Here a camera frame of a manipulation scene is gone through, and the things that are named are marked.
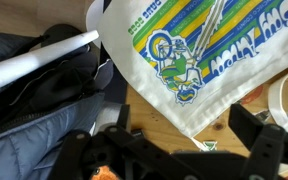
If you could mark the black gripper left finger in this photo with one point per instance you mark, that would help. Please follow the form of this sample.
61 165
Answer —
94 156

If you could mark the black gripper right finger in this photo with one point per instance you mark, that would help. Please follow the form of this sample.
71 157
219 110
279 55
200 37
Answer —
267 146

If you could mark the gift box character sticker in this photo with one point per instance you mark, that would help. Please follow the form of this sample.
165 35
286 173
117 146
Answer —
262 115

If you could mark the orange pumpkin sticker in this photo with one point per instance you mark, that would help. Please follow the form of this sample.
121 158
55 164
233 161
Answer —
252 95

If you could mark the green tree sticker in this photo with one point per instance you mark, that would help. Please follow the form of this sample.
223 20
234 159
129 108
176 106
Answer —
210 145

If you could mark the dark blue grey jacket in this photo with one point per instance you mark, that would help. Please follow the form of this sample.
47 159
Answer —
34 140

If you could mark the white printed tote bag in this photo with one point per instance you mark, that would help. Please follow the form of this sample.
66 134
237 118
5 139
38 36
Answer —
230 83

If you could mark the white coat rack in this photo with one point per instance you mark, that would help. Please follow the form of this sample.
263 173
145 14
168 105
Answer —
24 65

